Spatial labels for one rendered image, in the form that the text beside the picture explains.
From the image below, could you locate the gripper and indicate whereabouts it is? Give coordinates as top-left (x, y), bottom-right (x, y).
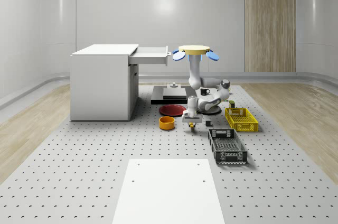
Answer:
top-left (182, 110), bottom-right (203, 133)

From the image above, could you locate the red plate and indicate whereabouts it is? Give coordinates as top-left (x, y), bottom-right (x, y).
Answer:
top-left (158, 104), bottom-right (187, 117)

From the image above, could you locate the black plate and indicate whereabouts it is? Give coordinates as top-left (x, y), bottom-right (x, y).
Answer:
top-left (200, 106), bottom-right (222, 115)

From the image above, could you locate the yellow bowl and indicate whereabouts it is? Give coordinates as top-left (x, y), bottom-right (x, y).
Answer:
top-left (158, 116), bottom-right (176, 131)

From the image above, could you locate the dark grey basket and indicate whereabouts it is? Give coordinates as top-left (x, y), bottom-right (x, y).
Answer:
top-left (207, 128), bottom-right (249, 165)

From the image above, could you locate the yellow basket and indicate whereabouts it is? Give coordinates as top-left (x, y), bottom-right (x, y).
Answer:
top-left (224, 107), bottom-right (259, 133)

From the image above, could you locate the drone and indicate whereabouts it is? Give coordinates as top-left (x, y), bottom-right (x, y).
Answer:
top-left (172, 45), bottom-right (220, 62)

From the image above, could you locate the white drawer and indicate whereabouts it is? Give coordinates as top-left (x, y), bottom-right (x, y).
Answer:
top-left (128, 45), bottom-right (172, 67)

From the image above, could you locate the white board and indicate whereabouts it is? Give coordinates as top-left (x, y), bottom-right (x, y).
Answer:
top-left (111, 158), bottom-right (226, 224)

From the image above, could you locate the white cabinet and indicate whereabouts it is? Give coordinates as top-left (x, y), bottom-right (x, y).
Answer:
top-left (70, 44), bottom-right (140, 122)

